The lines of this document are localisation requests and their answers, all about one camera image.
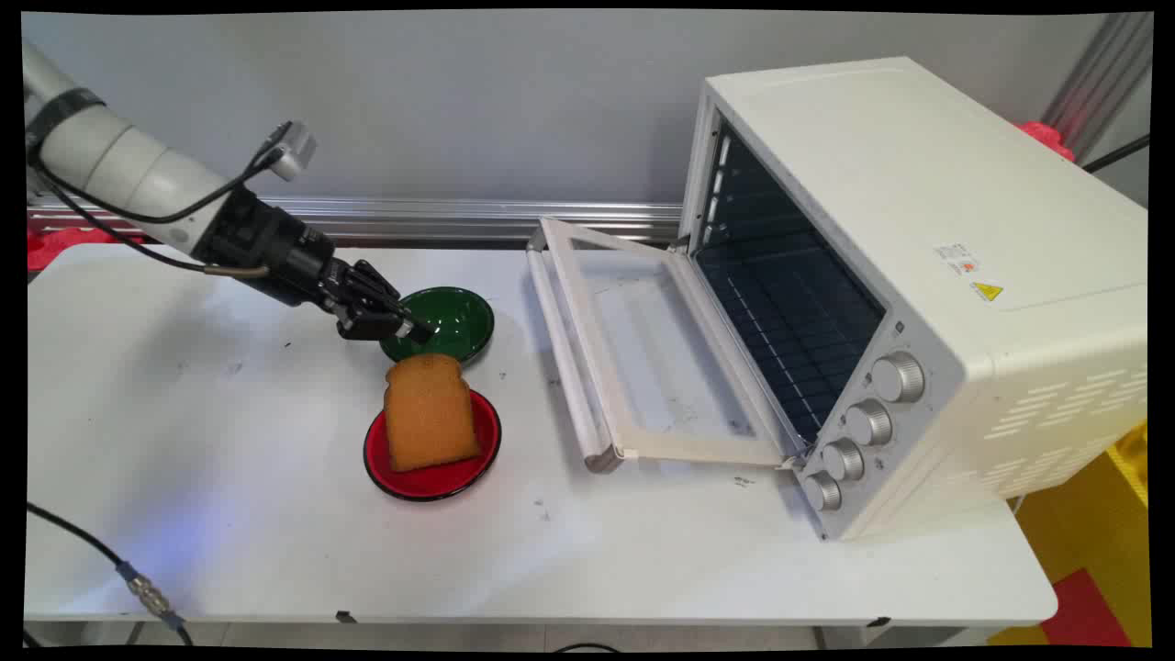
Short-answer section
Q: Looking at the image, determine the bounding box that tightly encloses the red plastic object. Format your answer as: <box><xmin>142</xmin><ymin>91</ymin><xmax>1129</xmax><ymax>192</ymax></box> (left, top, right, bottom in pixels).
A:
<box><xmin>1014</xmin><ymin>119</ymin><xmax>1077</xmax><ymax>164</ymax></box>
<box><xmin>28</xmin><ymin>227</ymin><xmax>122</xmax><ymax>273</ymax></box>

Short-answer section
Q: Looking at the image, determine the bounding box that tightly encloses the red floor mat tile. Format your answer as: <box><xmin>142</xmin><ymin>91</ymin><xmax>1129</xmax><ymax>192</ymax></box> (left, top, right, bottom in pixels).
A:
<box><xmin>1039</xmin><ymin>567</ymin><xmax>1133</xmax><ymax>648</ymax></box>

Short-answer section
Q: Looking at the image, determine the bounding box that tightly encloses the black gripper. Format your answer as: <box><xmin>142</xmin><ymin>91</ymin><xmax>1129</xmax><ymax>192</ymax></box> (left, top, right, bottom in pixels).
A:
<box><xmin>196</xmin><ymin>186</ymin><xmax>438</xmax><ymax>344</ymax></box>

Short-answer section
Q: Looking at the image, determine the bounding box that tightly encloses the yellow floor mat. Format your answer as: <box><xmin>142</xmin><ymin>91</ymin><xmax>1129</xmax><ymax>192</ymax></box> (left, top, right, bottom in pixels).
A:
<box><xmin>987</xmin><ymin>420</ymin><xmax>1151</xmax><ymax>648</ymax></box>

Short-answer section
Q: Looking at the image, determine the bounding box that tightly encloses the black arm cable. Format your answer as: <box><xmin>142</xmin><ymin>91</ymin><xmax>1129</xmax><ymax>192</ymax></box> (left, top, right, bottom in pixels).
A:
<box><xmin>26</xmin><ymin>124</ymin><xmax>295</xmax><ymax>278</ymax></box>

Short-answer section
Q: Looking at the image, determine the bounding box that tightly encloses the silver oven knob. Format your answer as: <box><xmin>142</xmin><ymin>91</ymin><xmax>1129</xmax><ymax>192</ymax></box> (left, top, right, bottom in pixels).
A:
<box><xmin>845</xmin><ymin>398</ymin><xmax>893</xmax><ymax>448</ymax></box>
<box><xmin>802</xmin><ymin>470</ymin><xmax>844</xmax><ymax>513</ymax></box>
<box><xmin>870</xmin><ymin>351</ymin><xmax>926</xmax><ymax>404</ymax></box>
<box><xmin>822</xmin><ymin>438</ymin><xmax>866</xmax><ymax>483</ymax></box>

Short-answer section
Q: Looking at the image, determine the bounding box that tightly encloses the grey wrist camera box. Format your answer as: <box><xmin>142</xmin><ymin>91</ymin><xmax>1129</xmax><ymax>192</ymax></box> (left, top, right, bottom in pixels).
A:
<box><xmin>264</xmin><ymin>121</ymin><xmax>319</xmax><ymax>183</ymax></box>

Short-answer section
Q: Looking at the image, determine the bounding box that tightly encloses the thin black cable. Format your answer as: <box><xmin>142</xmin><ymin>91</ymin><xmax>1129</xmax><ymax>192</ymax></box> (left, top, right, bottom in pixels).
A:
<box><xmin>1081</xmin><ymin>133</ymin><xmax>1151</xmax><ymax>174</ymax></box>

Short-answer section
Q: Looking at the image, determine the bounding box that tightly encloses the green bowl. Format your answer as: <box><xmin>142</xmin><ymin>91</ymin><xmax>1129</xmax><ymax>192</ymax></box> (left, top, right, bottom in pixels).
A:
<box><xmin>379</xmin><ymin>286</ymin><xmax>496</xmax><ymax>366</ymax></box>

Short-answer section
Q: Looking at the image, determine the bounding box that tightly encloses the brown toast slice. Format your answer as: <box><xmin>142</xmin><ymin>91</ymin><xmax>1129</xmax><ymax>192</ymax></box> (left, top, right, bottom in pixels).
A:
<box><xmin>383</xmin><ymin>353</ymin><xmax>482</xmax><ymax>474</ymax></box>

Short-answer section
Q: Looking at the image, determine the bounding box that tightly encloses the aluminium frame post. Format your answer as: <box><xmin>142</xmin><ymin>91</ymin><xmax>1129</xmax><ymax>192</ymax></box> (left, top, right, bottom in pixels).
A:
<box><xmin>1042</xmin><ymin>13</ymin><xmax>1154</xmax><ymax>162</ymax></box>

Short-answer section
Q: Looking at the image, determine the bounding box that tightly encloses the black cable with metal connector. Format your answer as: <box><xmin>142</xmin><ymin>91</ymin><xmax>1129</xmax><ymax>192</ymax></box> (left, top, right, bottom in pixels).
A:
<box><xmin>26</xmin><ymin>501</ymin><xmax>195</xmax><ymax>647</ymax></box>

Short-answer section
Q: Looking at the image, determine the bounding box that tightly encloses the red plate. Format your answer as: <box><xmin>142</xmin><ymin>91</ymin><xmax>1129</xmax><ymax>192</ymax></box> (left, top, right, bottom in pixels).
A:
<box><xmin>364</xmin><ymin>386</ymin><xmax>502</xmax><ymax>502</ymax></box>

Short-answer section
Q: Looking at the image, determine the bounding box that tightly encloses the aluminium rail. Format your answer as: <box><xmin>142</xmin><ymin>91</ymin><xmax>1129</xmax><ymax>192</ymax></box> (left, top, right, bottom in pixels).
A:
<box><xmin>28</xmin><ymin>195</ymin><xmax>686</xmax><ymax>249</ymax></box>

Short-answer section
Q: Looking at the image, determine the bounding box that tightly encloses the cream toaster oven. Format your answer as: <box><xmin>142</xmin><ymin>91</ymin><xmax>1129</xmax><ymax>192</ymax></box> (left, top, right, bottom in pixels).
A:
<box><xmin>677</xmin><ymin>57</ymin><xmax>1149</xmax><ymax>543</ymax></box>

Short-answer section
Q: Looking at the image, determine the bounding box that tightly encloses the glass oven door with handle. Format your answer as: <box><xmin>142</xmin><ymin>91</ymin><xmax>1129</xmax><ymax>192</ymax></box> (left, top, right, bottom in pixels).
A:
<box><xmin>526</xmin><ymin>217</ymin><xmax>811</xmax><ymax>475</ymax></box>

